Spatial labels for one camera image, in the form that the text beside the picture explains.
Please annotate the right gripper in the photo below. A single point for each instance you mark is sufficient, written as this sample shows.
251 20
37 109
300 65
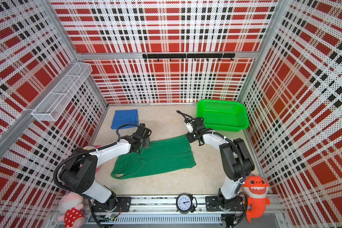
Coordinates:
191 139

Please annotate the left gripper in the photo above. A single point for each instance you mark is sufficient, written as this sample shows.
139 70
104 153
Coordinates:
147 144

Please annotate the blue tank top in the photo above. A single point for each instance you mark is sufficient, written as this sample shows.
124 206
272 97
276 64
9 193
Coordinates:
122 117

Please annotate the green tank top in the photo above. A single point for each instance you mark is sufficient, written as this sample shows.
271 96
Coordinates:
162 156

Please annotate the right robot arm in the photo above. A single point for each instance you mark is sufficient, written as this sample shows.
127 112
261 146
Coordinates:
236 160

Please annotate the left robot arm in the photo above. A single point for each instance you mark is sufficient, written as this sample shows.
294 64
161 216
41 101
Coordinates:
77 173

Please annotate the green plastic basket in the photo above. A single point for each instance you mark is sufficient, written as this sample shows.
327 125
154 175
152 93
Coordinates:
223 115

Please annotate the pink plush with yellow glasses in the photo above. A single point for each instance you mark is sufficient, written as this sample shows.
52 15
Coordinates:
91 147

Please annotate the small black analog clock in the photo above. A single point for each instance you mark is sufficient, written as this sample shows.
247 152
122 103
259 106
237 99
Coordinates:
184 203

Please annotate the red shark plush toy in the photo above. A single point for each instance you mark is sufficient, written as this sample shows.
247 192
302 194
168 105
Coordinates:
256 188

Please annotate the pink plush with strawberry dress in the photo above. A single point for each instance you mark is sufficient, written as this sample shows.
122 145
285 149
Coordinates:
71 210

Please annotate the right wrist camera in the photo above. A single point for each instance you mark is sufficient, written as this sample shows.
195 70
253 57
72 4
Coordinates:
189 125

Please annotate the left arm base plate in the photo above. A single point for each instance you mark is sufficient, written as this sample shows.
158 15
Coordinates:
122 203

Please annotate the aluminium front rail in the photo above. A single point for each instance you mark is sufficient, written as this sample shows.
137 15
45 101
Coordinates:
160 211

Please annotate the black hook rail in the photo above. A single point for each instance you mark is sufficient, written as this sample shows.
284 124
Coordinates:
190 56

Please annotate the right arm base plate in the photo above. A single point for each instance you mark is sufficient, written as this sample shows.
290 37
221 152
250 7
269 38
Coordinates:
218 203

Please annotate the white wire mesh shelf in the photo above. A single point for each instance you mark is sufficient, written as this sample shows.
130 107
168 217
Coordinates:
54 104

